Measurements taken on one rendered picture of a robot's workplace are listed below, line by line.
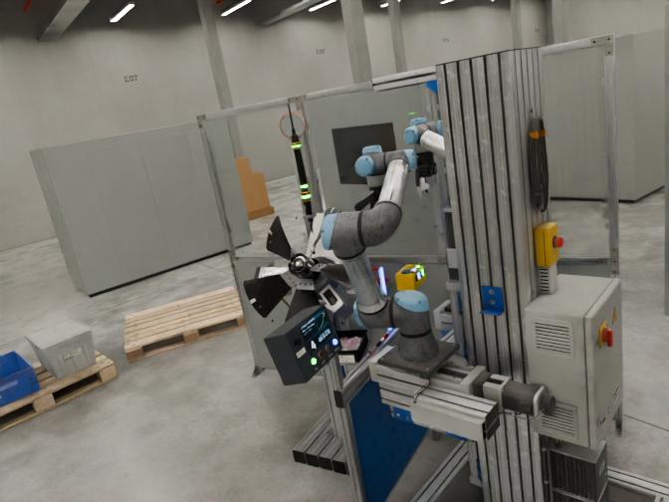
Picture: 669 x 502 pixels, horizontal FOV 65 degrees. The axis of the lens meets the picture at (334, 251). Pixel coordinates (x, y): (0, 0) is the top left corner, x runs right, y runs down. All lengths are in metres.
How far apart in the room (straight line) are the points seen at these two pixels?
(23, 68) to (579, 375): 13.75
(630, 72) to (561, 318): 6.27
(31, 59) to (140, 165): 7.11
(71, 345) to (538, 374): 3.97
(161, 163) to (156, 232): 0.99
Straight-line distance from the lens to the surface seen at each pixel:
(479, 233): 1.83
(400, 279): 2.72
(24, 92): 14.43
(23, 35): 14.65
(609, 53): 2.78
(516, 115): 1.71
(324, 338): 1.94
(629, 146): 7.95
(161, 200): 7.97
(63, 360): 5.03
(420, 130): 2.31
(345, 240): 1.61
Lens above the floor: 1.97
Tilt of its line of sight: 16 degrees down
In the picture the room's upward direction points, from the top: 10 degrees counter-clockwise
